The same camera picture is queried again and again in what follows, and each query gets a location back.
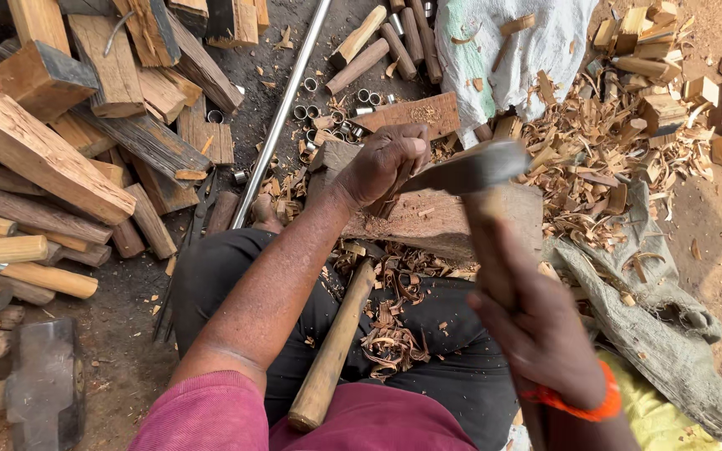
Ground person's left hand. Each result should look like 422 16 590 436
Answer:
335 123 432 212

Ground grey burlap sack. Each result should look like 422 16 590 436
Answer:
543 180 722 443

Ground flat reddish wood board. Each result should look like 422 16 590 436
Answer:
351 92 461 140

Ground adze with wooden handle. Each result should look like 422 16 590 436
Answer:
399 138 551 451

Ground white woven sack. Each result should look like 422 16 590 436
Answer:
434 0 600 149

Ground pile of rough wood logs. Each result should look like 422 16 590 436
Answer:
0 0 271 422

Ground curled shavings clump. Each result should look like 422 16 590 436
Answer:
360 299 432 380

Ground dark wooden stick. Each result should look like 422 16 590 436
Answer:
365 160 419 220

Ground person's foot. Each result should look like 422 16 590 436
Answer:
251 193 285 235

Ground heap of metal ferrule rings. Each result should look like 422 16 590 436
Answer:
206 75 401 186

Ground long steel pipe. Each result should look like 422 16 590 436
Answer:
230 0 334 230

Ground black iron tongs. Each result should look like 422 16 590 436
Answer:
152 168 218 345

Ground loose pale wooden handle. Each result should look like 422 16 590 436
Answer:
287 259 378 433

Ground heap of small wood offcuts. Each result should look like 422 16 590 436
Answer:
592 0 722 167

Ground person's black trousers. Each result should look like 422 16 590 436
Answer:
172 227 520 451

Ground pale carved wooden handle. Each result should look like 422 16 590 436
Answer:
329 5 388 70

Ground person's maroon shirt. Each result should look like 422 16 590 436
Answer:
128 370 480 451

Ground large wooden chopping block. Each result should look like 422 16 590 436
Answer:
306 139 545 262

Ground steel sledgehammer head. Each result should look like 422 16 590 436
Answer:
4 317 85 451

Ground person's right hand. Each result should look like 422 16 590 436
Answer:
465 218 608 409

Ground orange wristband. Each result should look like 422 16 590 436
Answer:
519 360 623 423

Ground yellow plastic bag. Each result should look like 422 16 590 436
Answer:
596 349 722 451

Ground heap of wood shavings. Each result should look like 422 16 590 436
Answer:
493 63 716 264

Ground brown carved wooden handle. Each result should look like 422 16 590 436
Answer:
325 38 391 96
400 7 425 67
407 0 444 85
379 23 419 81

